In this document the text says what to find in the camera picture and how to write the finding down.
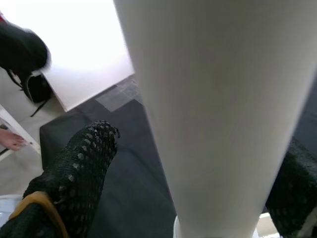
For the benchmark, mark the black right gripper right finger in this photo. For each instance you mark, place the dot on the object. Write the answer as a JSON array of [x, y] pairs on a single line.
[[294, 193]]

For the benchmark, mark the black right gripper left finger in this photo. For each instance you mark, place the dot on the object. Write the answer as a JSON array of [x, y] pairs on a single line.
[[74, 173]]

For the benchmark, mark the white plastic table leg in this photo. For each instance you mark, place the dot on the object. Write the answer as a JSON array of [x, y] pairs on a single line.
[[218, 111]]

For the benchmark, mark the tan rubber band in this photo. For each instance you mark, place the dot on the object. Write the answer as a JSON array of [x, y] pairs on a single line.
[[34, 198]]

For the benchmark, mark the black tablecloth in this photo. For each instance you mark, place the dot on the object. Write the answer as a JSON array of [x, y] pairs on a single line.
[[133, 173]]

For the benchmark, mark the person's bare foot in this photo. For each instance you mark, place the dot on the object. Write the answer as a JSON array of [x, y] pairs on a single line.
[[12, 140]]

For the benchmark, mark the black fabric chair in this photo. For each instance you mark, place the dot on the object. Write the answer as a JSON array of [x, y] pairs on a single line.
[[19, 49]]

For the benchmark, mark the white frame bar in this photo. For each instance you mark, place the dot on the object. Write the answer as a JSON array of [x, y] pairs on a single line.
[[19, 131]]

